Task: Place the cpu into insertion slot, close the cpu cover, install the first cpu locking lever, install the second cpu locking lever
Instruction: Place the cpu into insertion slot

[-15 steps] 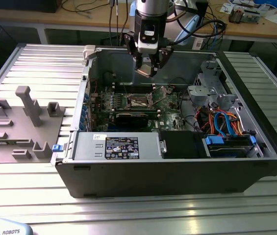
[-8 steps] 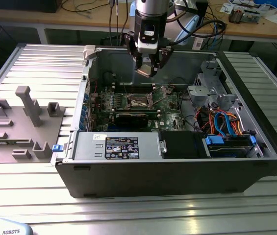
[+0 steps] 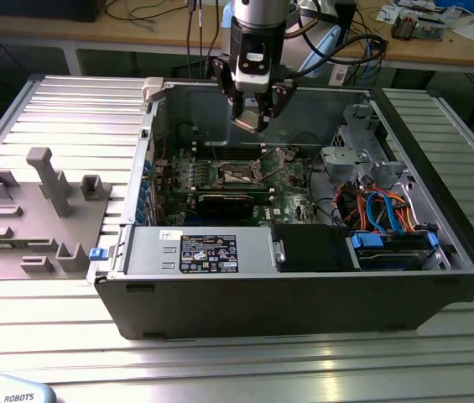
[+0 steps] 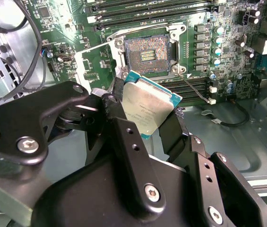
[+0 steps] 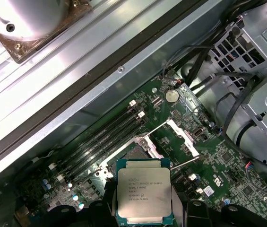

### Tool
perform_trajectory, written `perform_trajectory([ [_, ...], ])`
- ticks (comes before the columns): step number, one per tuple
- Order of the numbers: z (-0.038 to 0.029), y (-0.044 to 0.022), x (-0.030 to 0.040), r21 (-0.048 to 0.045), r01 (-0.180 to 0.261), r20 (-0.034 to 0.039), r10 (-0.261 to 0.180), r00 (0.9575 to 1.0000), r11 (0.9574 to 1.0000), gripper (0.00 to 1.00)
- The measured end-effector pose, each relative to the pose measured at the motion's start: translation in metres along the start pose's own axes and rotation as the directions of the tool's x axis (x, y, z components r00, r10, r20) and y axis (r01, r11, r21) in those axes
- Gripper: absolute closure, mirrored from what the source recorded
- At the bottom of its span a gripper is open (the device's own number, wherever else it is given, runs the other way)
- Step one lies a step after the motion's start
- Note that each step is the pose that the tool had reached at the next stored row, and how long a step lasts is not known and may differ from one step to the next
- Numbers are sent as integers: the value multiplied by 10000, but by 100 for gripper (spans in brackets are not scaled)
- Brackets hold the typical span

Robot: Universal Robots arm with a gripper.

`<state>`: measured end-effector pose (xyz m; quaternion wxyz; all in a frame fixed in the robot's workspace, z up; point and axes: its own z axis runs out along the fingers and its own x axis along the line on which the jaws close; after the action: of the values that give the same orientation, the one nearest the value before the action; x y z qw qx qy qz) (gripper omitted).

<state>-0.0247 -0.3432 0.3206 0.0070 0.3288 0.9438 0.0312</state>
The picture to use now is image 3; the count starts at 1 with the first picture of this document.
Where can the wooden desk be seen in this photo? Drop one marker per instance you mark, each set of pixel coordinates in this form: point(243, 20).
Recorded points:
point(136, 31)

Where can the small metal device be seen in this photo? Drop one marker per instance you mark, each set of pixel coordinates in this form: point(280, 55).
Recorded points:
point(429, 28)

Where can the grey metal drive cage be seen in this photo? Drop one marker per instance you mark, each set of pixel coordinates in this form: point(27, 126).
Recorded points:
point(341, 157)

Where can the black graphics card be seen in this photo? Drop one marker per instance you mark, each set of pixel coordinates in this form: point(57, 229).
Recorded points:
point(224, 205)

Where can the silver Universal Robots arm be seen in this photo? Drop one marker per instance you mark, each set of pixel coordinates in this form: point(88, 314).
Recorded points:
point(257, 12)

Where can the black upright box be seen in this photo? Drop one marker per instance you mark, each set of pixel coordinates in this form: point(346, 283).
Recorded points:
point(347, 17)

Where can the grey parts rack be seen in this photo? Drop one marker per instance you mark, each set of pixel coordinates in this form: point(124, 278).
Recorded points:
point(31, 235)

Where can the silver CPU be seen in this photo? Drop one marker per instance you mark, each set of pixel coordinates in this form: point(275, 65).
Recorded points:
point(248, 119)

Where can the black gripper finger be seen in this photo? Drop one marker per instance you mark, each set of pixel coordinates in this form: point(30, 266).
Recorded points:
point(223, 73)
point(284, 92)

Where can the black PC case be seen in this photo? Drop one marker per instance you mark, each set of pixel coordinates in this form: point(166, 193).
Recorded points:
point(262, 306)

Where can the black RAM slot white clips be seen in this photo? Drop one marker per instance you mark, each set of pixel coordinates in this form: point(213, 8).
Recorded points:
point(226, 145)
point(226, 155)

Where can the white paper tag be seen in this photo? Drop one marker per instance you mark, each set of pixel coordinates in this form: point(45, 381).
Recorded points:
point(339, 72)

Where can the blue box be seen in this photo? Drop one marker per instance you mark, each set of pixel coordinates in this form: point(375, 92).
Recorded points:
point(461, 4)

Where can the blue disk carrier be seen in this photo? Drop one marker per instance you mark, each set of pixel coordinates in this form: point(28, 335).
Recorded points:
point(366, 242)

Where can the blue plastic case latch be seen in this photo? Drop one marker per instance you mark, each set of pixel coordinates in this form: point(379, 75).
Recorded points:
point(97, 254)

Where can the white papers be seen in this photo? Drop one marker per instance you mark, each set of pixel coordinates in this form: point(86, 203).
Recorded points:
point(473, 32)

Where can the pale blue teach pendant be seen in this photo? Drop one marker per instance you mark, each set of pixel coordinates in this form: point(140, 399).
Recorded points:
point(10, 392)

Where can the beige case release latch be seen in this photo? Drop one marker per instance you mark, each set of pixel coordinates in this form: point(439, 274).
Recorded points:
point(154, 88)

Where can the blue expansion card retainer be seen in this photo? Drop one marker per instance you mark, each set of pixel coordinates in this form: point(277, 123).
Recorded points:
point(145, 189)

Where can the grey hard disk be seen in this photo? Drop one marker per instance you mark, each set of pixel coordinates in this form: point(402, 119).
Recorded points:
point(392, 257)

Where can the small metal heatsink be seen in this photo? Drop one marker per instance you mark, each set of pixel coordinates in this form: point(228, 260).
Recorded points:
point(404, 26)

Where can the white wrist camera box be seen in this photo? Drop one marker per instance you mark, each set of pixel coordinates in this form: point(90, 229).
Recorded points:
point(253, 82)

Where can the green motherboard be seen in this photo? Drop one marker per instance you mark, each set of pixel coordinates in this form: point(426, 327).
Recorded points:
point(287, 197)

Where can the CPU socket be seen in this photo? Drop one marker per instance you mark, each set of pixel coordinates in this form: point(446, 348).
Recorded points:
point(236, 171)

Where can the grey power supply unit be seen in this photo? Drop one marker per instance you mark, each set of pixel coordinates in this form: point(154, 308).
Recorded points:
point(148, 252)

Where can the black box on desk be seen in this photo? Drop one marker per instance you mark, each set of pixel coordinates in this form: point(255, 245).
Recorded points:
point(39, 8)

